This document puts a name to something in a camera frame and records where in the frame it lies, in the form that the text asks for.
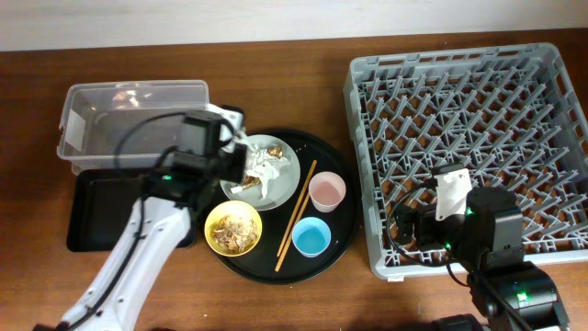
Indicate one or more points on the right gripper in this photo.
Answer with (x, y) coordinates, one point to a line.
(424, 219)

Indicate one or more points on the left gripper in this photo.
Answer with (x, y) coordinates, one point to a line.
(242, 164)

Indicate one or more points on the golden wrapper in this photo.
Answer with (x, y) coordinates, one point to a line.
(250, 181)

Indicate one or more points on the white tissue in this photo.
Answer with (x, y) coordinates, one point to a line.
(266, 167)

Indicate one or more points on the yellow bowl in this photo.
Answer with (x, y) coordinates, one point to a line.
(232, 207)

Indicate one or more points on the food scraps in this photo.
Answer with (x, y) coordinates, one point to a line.
(235, 234)

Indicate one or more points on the pink cup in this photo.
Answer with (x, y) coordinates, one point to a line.
(327, 191)

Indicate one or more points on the blue cup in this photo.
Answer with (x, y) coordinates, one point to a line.
(311, 236)

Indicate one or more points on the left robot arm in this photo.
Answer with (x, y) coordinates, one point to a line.
(178, 187)

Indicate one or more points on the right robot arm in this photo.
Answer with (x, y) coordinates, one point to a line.
(484, 236)

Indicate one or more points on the grey dishwasher rack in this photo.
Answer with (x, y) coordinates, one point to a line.
(509, 114)

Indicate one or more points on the grey plate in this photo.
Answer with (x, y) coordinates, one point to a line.
(272, 174)

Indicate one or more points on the round black tray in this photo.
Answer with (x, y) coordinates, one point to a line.
(259, 263)

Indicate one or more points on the upper wooden chopstick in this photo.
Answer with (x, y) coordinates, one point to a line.
(296, 209)

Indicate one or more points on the wooden chopstick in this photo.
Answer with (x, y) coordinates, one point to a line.
(296, 209)
(290, 233)

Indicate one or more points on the lower wooden chopstick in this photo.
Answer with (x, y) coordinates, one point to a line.
(290, 233)

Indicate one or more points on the clear plastic bin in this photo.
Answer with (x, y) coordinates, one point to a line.
(96, 116)

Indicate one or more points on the black rectangular tray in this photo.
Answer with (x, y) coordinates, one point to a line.
(102, 205)

